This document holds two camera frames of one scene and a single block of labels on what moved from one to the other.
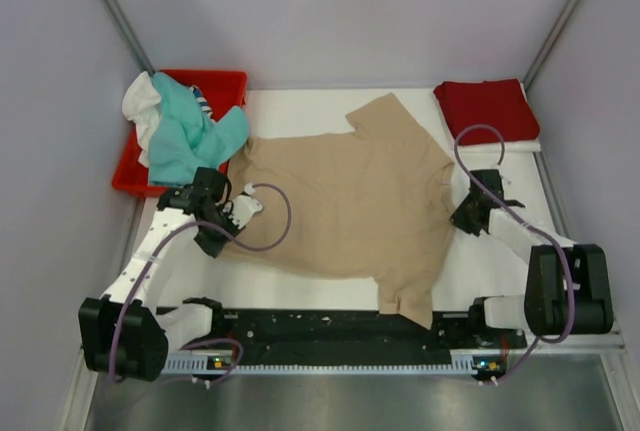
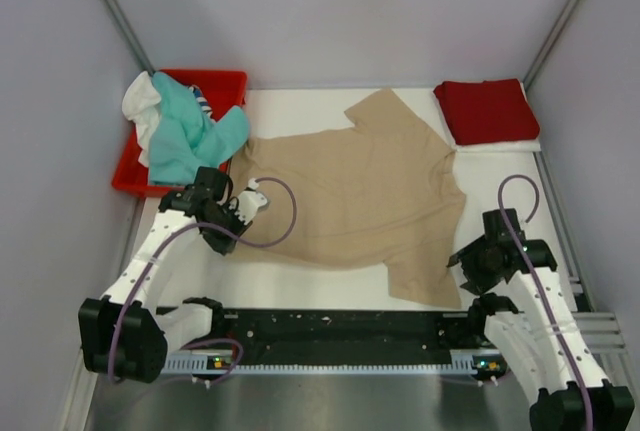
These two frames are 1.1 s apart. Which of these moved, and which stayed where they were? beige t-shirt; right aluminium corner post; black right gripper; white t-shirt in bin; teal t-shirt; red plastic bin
Moved: beige t-shirt; black right gripper
Stayed: right aluminium corner post; teal t-shirt; white t-shirt in bin; red plastic bin
